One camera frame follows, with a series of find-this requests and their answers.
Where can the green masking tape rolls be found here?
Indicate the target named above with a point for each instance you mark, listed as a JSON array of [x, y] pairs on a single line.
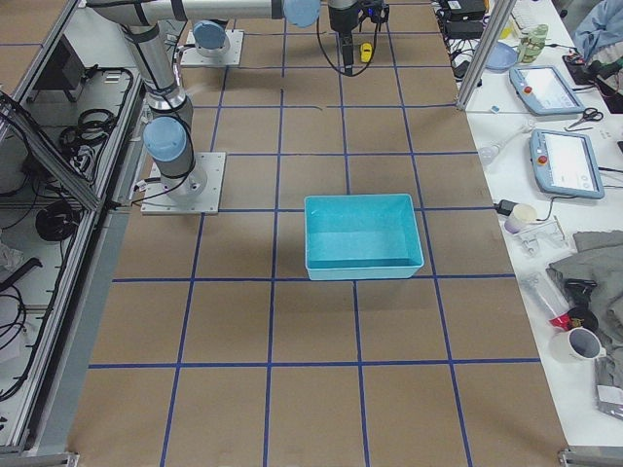
[[532, 44]]

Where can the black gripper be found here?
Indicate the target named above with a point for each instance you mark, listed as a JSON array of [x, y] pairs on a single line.
[[343, 20]]

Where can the lower teach pendant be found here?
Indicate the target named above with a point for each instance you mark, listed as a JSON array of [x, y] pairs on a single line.
[[565, 164]]

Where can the light blue plastic bin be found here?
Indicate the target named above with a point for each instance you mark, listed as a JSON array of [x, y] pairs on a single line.
[[359, 237]]

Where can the light blue plate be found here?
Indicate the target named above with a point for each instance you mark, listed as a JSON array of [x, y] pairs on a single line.
[[501, 58]]

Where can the teach pendant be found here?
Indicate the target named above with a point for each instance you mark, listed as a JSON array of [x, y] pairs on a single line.
[[565, 164], [544, 91]]

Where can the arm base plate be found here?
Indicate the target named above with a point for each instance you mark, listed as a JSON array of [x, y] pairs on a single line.
[[199, 193], [215, 54]]

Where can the yellow beetle toy car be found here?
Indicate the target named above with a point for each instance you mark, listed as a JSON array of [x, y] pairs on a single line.
[[366, 51]]

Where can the black scissors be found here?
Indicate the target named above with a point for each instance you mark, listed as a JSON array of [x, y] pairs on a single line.
[[590, 114]]

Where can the grey cloth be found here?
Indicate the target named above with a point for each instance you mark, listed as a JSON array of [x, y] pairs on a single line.
[[598, 258]]

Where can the aluminium frame post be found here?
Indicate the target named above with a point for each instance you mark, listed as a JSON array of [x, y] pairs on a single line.
[[499, 16]]

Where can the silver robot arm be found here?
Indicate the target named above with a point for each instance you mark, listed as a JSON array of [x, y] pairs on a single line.
[[145, 13], [167, 137]]

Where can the paper cup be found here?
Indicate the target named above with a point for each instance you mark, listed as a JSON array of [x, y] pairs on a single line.
[[519, 218]]

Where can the white mug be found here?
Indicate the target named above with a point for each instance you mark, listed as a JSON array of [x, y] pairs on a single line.
[[576, 345]]

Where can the upper teach pendant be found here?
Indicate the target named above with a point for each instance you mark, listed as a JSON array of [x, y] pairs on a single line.
[[544, 91]]

